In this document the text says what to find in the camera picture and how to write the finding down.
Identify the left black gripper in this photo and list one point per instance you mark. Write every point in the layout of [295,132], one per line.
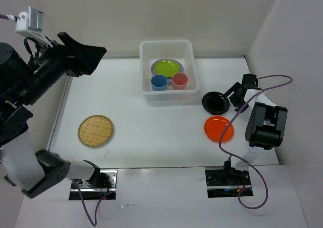
[88,59]

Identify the purple plastic plate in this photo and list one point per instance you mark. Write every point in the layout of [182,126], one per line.
[169,79]

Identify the clear plastic bin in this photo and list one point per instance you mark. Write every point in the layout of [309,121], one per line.
[180,50]

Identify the orange plastic plate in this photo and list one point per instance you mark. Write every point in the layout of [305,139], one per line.
[214,127]

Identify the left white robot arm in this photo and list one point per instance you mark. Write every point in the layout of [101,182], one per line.
[22,84]

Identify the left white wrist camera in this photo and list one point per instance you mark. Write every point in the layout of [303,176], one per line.
[29,24]

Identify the black plastic plate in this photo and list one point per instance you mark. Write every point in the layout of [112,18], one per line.
[215,103]

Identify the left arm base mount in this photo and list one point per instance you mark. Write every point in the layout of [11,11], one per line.
[103,186]

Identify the blue plastic cup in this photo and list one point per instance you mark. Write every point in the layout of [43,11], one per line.
[159,82]

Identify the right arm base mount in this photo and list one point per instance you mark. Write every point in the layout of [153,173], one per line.
[227,185]

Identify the round bamboo tray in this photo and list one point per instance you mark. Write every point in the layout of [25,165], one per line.
[95,131]

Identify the green plastic plate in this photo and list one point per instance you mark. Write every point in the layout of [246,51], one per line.
[167,67]

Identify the pink plastic cup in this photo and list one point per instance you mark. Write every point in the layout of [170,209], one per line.
[179,81]

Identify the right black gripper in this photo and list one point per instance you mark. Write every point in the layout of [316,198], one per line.
[236,87]

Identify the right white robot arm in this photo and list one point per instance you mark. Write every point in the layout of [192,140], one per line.
[264,131]

